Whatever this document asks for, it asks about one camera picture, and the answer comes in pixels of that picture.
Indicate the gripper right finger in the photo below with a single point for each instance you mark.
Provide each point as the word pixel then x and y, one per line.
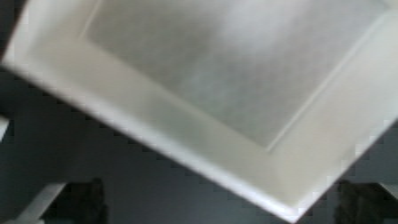
pixel 366 204

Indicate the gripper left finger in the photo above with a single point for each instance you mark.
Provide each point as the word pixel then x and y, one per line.
pixel 67 204

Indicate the white drawer box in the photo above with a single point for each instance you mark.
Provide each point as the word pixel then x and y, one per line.
pixel 247 83

